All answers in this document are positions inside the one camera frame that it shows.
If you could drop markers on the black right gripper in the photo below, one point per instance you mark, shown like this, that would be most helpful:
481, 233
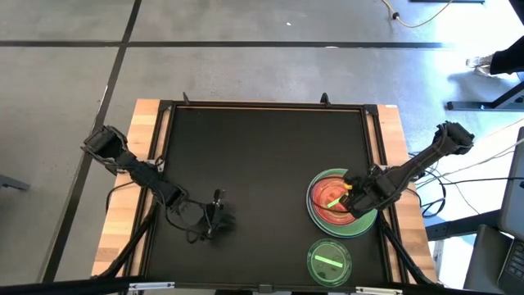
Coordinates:
370, 190

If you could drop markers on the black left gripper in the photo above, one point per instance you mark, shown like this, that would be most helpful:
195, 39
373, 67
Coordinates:
221, 223

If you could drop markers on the small clear red plate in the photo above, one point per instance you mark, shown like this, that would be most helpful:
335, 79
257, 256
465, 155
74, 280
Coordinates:
340, 217

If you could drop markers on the large clear pink plate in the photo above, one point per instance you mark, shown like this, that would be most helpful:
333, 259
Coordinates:
320, 189

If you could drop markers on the mint green plastic plate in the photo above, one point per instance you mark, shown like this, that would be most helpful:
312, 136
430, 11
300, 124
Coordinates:
362, 227

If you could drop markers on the orange plastic plate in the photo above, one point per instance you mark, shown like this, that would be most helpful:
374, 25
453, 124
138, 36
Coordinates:
321, 215

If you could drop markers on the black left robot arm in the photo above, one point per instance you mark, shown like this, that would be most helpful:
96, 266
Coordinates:
139, 170

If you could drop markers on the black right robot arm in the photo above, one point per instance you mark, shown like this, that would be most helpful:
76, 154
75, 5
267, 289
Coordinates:
417, 164

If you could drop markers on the black desk leg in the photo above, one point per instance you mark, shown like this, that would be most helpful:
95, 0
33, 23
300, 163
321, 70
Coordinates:
458, 229
471, 106

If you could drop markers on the grey laptop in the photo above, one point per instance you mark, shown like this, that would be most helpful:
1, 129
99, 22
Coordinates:
516, 184

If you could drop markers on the person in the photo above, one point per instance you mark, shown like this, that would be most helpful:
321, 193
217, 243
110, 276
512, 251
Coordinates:
507, 59

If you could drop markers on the grey floor object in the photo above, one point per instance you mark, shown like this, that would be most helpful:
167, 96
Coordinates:
12, 182

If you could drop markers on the silver metal frame bracket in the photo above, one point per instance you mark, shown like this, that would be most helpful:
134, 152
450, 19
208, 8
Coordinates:
151, 286
378, 291

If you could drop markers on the black aluminium table frame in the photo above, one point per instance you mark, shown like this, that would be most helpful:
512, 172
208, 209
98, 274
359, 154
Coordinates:
266, 104

